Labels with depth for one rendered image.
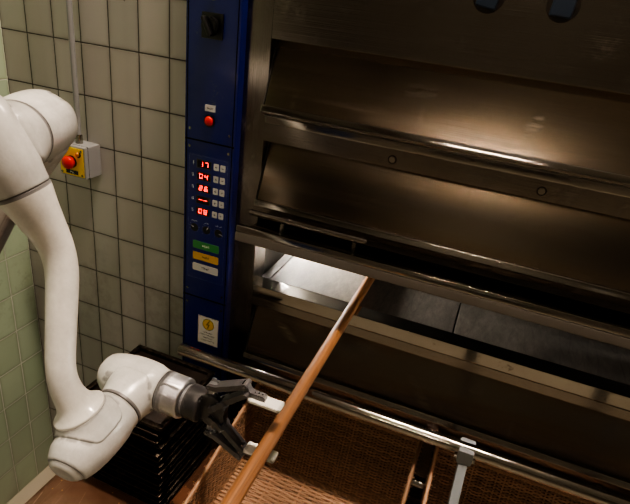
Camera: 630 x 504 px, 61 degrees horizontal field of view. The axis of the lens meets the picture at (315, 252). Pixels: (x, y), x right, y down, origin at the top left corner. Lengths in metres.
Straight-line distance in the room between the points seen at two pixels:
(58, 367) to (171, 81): 0.85
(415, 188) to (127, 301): 1.09
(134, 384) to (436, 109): 0.91
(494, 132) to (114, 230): 1.22
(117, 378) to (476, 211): 0.92
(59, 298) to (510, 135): 1.01
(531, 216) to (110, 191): 1.26
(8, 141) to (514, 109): 1.03
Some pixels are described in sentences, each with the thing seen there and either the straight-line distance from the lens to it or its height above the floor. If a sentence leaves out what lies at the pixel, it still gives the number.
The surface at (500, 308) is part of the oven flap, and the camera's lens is 1.31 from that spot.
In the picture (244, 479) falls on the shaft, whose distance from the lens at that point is 1.05.
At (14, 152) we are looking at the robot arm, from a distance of 1.06.
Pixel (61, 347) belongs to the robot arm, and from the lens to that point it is 1.11.
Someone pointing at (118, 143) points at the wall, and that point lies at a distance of 1.77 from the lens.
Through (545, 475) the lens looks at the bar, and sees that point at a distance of 1.28.
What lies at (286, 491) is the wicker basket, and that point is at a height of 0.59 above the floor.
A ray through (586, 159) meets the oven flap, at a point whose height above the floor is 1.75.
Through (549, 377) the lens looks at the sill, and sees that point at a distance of 1.58.
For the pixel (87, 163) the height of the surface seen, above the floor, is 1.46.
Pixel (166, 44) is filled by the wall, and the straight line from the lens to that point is 1.61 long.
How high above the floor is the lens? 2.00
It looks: 25 degrees down
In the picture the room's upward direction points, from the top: 7 degrees clockwise
